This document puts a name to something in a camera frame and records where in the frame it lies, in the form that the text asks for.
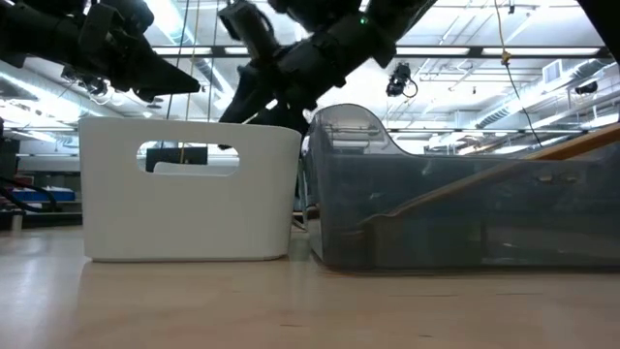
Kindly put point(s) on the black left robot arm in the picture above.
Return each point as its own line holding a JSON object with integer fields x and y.
{"x": 9, "y": 29}

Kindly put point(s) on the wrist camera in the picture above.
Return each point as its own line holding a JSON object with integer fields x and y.
{"x": 131, "y": 14}
{"x": 249, "y": 29}

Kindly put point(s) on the black overhead rig bar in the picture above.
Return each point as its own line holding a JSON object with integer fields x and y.
{"x": 474, "y": 50}

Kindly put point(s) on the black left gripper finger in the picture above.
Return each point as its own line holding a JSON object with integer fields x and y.
{"x": 167, "y": 94}
{"x": 155, "y": 72}

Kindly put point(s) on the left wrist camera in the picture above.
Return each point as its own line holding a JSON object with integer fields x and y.
{"x": 131, "y": 14}

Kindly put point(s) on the smoky grey transparent bin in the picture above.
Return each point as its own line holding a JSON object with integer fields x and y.
{"x": 436, "y": 232}

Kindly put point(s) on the white plastic bin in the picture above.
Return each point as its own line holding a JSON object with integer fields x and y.
{"x": 194, "y": 218}

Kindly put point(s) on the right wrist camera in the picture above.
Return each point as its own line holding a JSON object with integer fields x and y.
{"x": 249, "y": 29}

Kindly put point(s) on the black overhead camera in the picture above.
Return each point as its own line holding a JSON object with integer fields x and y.
{"x": 399, "y": 80}

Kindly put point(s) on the small black ceiling fixture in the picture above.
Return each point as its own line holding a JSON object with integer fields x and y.
{"x": 587, "y": 88}

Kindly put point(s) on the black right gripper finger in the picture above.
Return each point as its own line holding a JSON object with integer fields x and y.
{"x": 290, "y": 121}
{"x": 247, "y": 102}

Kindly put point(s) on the grey ceiling air duct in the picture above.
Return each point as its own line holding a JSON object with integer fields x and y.
{"x": 581, "y": 72}

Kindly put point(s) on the blue box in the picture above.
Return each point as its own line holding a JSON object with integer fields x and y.
{"x": 43, "y": 195}

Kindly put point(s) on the wooden spatula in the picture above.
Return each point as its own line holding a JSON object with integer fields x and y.
{"x": 484, "y": 181}

